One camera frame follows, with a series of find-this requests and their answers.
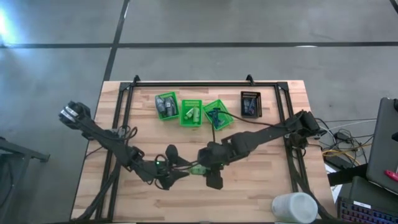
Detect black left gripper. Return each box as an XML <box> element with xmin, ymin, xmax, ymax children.
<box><xmin>136</xmin><ymin>144</ymin><xmax>191</xmax><ymax>190</ymax></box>

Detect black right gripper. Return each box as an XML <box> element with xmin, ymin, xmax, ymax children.
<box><xmin>198</xmin><ymin>142</ymin><xmax>233</xmax><ymax>190</ymax></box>

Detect grey deodorant bottle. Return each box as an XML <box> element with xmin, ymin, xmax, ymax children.
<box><xmin>155</xmin><ymin>95</ymin><xmax>166</xmax><ymax>114</ymax></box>
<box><xmin>164</xmin><ymin>95</ymin><xmax>178</xmax><ymax>117</ymax></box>

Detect green plastic basket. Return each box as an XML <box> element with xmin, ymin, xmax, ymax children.
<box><xmin>179</xmin><ymin>98</ymin><xmax>203</xmax><ymax>128</ymax></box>
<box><xmin>154</xmin><ymin>91</ymin><xmax>180</xmax><ymax>121</ymax></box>
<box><xmin>202</xmin><ymin>98</ymin><xmax>234</xmax><ymax>131</ymax></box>

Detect white cup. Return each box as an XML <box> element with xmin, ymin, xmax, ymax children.
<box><xmin>271</xmin><ymin>192</ymin><xmax>319</xmax><ymax>224</ymax></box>

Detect black plastic basket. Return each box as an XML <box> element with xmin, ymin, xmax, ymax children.
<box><xmin>240</xmin><ymin>90</ymin><xmax>263</xmax><ymax>119</ymax></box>

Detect white paper sheet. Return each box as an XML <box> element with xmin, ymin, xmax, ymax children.
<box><xmin>324</xmin><ymin>163</ymin><xmax>343</xmax><ymax>203</ymax></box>

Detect black power brick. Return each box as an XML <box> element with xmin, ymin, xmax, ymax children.
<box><xmin>325</xmin><ymin>155</ymin><xmax>352</xmax><ymax>170</ymax></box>

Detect black equipment case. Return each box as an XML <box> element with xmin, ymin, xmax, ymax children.
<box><xmin>337</xmin><ymin>175</ymin><xmax>398</xmax><ymax>215</ymax></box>

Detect black side table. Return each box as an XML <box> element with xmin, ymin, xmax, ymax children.
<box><xmin>0</xmin><ymin>136</ymin><xmax>50</xmax><ymax>224</ymax></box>

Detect backlit black keyboard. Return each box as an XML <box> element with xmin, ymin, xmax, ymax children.
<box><xmin>339</xmin><ymin>198</ymin><xmax>398</xmax><ymax>224</ymax></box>

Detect grey laptop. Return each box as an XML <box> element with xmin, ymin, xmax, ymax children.
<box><xmin>366</xmin><ymin>96</ymin><xmax>398</xmax><ymax>196</ymax></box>

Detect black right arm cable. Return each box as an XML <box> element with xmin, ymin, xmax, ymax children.
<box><xmin>212</xmin><ymin>110</ymin><xmax>282</xmax><ymax>144</ymax></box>

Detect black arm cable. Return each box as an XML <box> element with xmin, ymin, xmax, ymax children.
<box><xmin>212</xmin><ymin>110</ymin><xmax>282</xmax><ymax>144</ymax></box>
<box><xmin>83</xmin><ymin>125</ymin><xmax>139</xmax><ymax>160</ymax></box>

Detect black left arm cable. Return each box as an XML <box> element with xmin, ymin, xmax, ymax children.
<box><xmin>83</xmin><ymin>125</ymin><xmax>139</xmax><ymax>160</ymax></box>

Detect black metal table frame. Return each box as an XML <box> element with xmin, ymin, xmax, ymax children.
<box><xmin>71</xmin><ymin>74</ymin><xmax>338</xmax><ymax>224</ymax></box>

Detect yellow cable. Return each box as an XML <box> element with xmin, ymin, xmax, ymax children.
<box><xmin>322</xmin><ymin>144</ymin><xmax>373</xmax><ymax>158</ymax></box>

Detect tangled black cables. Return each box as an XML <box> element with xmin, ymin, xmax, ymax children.
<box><xmin>317</xmin><ymin>118</ymin><xmax>376</xmax><ymax>166</ymax></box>

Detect black strap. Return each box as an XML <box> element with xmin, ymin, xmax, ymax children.
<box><xmin>326</xmin><ymin>164</ymin><xmax>368</xmax><ymax>187</ymax></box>

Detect white cable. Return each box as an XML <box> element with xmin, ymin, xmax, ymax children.
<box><xmin>320</xmin><ymin>117</ymin><xmax>377</xmax><ymax>131</ymax></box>

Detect red handled tool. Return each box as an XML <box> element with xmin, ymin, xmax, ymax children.
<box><xmin>384</xmin><ymin>169</ymin><xmax>398</xmax><ymax>184</ymax></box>

